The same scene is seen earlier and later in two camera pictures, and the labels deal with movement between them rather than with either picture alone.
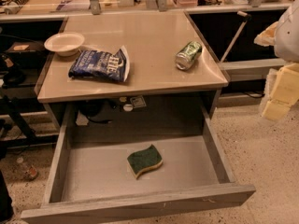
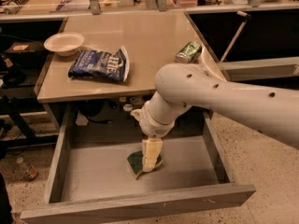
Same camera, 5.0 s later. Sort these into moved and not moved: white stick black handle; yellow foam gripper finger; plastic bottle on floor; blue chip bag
Moved: yellow foam gripper finger
Not moved: blue chip bag; plastic bottle on floor; white stick black handle
